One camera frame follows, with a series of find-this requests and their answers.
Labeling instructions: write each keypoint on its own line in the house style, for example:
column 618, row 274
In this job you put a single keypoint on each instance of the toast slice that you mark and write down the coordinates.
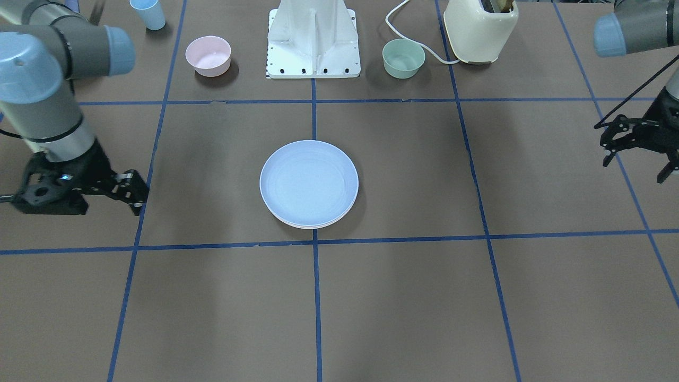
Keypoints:
column 498, row 6

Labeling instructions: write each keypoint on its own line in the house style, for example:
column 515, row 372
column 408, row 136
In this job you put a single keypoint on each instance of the cream toaster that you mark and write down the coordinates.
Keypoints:
column 476, row 36

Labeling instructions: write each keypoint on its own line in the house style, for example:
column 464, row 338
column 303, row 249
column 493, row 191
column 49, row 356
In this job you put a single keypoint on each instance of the pink bowl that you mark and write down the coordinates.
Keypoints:
column 210, row 56

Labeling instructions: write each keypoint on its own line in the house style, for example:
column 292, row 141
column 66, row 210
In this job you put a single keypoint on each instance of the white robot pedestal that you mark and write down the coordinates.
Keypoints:
column 312, row 40

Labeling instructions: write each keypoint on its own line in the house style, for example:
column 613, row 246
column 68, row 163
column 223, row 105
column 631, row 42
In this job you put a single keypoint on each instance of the light blue plate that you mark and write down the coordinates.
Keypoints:
column 308, row 174

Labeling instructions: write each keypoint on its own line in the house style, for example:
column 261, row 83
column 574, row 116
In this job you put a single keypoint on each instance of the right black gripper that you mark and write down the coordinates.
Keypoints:
column 93, row 165

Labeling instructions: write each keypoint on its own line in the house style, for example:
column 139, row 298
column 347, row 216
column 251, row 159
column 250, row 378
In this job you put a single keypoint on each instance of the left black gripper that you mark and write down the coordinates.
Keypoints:
column 667, row 110

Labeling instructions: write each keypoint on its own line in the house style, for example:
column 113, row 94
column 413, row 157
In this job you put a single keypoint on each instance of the light blue cup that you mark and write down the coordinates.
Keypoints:
column 151, row 14

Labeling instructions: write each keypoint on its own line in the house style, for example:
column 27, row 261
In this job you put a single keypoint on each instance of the pink plate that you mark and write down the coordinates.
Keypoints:
column 308, row 219

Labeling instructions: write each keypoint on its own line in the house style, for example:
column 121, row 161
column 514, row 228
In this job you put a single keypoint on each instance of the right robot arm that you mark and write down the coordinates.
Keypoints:
column 45, row 46

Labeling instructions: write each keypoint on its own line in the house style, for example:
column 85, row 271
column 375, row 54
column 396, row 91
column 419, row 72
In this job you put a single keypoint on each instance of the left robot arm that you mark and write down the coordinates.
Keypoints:
column 633, row 27

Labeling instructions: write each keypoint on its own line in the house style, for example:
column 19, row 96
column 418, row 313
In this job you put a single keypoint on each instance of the green bowl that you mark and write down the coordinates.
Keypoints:
column 402, row 58

